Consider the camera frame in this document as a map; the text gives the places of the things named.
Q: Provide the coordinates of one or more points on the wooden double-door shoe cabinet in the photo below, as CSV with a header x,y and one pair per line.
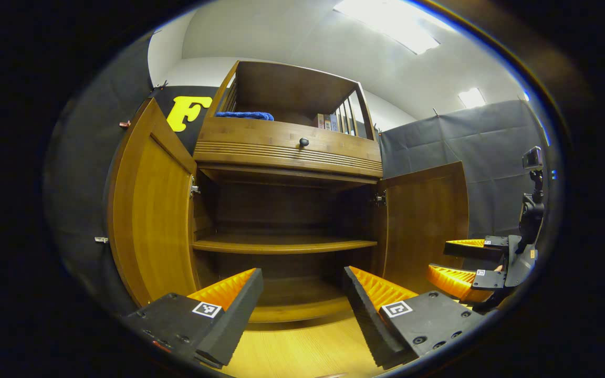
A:
x,y
281,89

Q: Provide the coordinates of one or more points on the wooden shoe cabinet door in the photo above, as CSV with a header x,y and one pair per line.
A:
x,y
423,226
155,220

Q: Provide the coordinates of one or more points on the blue cloth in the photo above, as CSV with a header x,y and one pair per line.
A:
x,y
244,115

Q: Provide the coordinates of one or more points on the small ceiling light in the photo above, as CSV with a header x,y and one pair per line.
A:
x,y
471,97

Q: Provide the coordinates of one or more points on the small brown book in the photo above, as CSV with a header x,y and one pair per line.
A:
x,y
327,122

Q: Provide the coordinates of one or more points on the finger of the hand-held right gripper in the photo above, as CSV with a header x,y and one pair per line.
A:
x,y
455,283
470,252

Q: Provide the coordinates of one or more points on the large ceiling light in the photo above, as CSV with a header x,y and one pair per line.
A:
x,y
392,23

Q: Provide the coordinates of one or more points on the metal door hinge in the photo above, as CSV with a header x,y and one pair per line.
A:
x,y
379,198
194,188

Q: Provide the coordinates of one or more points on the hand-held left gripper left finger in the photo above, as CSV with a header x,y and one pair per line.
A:
x,y
237,320

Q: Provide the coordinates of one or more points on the wooden inner cabinet shelf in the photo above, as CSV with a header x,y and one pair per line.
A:
x,y
281,244

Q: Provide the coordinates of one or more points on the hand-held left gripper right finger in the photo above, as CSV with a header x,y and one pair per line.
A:
x,y
365,320

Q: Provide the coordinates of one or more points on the small pink book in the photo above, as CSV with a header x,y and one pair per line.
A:
x,y
320,121

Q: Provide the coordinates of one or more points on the black backdrop cloth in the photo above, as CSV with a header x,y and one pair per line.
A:
x,y
491,152

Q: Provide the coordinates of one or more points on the small blue book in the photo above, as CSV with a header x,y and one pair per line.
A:
x,y
334,123

